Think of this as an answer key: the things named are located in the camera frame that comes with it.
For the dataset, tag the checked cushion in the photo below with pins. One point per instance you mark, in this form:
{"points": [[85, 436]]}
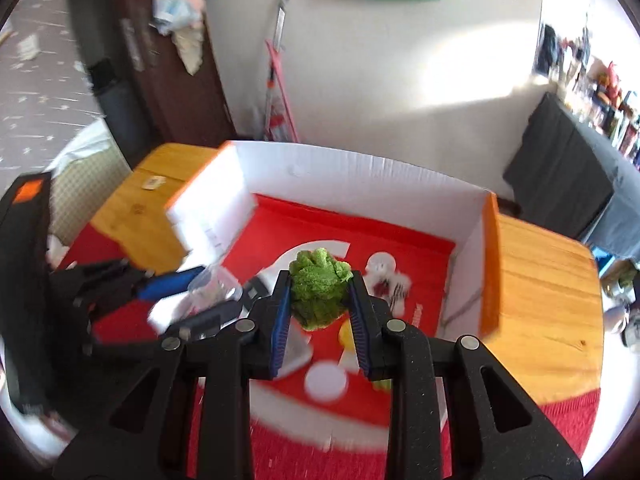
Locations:
{"points": [[85, 180]]}

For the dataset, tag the green fluffy scrunchie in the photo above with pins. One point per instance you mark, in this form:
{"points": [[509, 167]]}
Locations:
{"points": [[317, 285]]}

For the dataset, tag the dark wooden cabinet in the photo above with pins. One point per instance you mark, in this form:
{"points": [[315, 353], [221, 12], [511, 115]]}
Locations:
{"points": [[150, 90]]}

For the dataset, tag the white mug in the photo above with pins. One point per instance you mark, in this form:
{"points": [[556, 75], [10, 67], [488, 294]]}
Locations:
{"points": [[614, 319]]}

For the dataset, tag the white cardboard box orange edge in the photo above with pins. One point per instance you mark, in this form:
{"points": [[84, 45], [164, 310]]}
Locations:
{"points": [[350, 170]]}

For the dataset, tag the bundle of cloths and bags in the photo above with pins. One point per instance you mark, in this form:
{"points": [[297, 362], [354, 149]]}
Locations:
{"points": [[177, 10]]}

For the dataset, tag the dark grey table cloth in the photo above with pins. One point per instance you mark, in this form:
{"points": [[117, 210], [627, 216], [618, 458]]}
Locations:
{"points": [[565, 175]]}

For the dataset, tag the red paper bag white print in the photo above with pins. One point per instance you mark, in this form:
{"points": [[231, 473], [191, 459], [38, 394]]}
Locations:
{"points": [[425, 280]]}

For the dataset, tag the red textured mat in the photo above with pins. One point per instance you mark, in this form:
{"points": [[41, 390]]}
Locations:
{"points": [[565, 415]]}

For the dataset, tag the small yellow item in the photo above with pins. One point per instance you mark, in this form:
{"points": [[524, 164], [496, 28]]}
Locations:
{"points": [[345, 336]]}

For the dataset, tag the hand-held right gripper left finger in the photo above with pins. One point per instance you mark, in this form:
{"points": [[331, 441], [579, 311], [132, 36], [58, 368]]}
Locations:
{"points": [[281, 325]]}

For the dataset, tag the cluttered counter with bottles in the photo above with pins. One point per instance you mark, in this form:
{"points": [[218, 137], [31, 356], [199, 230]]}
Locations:
{"points": [[600, 90]]}

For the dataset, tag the small white doll charm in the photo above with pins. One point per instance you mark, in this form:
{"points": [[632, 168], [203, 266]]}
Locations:
{"points": [[385, 272]]}

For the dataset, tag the clear plastic cup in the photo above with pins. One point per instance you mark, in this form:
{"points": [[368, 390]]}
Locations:
{"points": [[215, 285]]}

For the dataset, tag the grey star patterned blanket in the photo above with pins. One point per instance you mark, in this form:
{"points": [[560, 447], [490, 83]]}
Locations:
{"points": [[40, 75]]}

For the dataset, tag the pink and white pole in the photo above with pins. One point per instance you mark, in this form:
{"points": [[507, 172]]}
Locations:
{"points": [[277, 75]]}

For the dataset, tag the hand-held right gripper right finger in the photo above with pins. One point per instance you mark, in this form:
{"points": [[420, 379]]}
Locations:
{"points": [[361, 330]]}

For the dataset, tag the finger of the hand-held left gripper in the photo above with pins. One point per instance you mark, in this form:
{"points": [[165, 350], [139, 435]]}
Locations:
{"points": [[167, 282], [215, 317]]}

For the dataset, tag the small paper tag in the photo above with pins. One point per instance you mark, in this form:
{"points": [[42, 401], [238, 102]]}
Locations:
{"points": [[154, 182]]}

